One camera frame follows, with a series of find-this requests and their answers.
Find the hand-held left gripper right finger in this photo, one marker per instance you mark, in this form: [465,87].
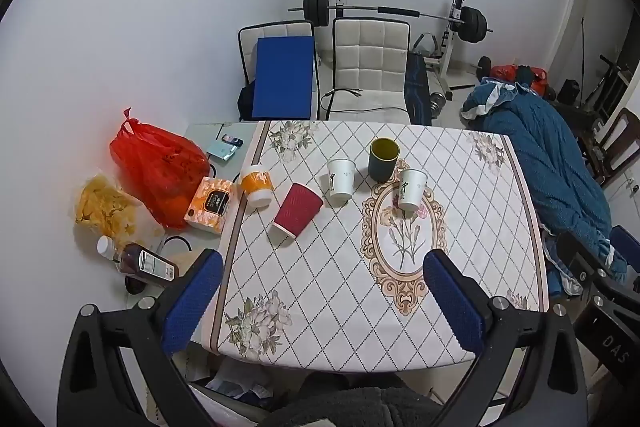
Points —
[455,307]

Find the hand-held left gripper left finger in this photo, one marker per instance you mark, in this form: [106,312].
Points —
[192,302]

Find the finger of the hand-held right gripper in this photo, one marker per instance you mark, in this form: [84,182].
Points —
[627,247]
[580,254]

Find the white paper cup green print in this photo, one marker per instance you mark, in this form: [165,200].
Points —
[411,192]

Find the orange and white paper cup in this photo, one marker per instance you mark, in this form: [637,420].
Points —
[256,184]

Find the red ribbed paper cup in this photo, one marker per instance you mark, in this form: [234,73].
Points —
[296,212]

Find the dark green cup yellow inside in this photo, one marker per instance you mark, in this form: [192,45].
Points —
[382,167]

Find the plain white paper cup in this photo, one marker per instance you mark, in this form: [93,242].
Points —
[341,182]

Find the small black round lid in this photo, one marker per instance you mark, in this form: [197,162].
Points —
[132,287]

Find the dark liquid bottle white cap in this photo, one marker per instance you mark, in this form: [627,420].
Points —
[145,262]

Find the pile of papers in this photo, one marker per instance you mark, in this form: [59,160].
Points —
[235,384]

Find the orange tissue box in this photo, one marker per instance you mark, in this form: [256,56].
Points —
[207,207]

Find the wooden chair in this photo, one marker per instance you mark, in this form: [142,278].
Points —
[620,142]

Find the blue knitted blanket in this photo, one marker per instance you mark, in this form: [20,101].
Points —
[540,147]

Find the clear bag of chips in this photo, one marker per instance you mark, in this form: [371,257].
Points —
[105,207]

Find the floral diamond pattern tablecloth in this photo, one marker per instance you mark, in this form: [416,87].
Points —
[325,287]

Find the red plastic bag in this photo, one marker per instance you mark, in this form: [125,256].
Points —
[155,167]

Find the person's dark fleece clothing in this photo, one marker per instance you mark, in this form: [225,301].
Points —
[350,407]

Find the light blue small box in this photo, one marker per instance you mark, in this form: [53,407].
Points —
[220,152]

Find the black speaker box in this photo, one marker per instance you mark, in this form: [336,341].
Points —
[568,91]

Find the smartphone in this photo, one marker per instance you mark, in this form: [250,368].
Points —
[233,140]

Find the metal dumbbell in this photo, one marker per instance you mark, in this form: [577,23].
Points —
[439,102]

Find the black bag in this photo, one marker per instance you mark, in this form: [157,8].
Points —
[245,102]

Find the black weight plate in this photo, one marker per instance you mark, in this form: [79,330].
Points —
[483,68]

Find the dark blue bench pad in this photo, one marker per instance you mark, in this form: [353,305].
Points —
[417,87]

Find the blue flat board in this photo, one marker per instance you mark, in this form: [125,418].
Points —
[282,77]

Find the barbell with black plates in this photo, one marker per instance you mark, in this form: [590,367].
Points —
[472,24]

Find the white quilted chair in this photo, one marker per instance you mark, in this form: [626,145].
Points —
[277,29]
[370,57]

